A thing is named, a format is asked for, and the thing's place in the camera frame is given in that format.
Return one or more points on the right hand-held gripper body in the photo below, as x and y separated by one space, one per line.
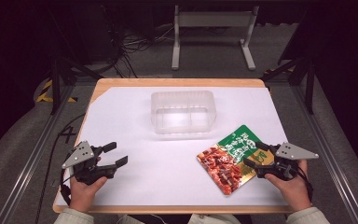
292 151

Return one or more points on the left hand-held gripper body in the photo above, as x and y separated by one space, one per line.
80 154

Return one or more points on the green and red snack packet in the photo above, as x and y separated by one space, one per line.
223 165

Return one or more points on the person's right hand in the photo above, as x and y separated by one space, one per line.
295 191

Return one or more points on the person's left hand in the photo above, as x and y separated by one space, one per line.
82 196

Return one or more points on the white paper sheet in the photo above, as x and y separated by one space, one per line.
155 168

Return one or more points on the person's light clothing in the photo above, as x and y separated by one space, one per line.
211 219

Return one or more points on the black metal stand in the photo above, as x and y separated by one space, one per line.
55 84
309 84

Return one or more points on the yellow and black hazard tape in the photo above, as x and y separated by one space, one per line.
45 93

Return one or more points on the clear plastic container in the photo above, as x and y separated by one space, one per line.
183 109

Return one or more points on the white metal stand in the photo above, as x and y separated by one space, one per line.
214 18

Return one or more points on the aluminium rail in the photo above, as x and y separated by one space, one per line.
34 155
329 155

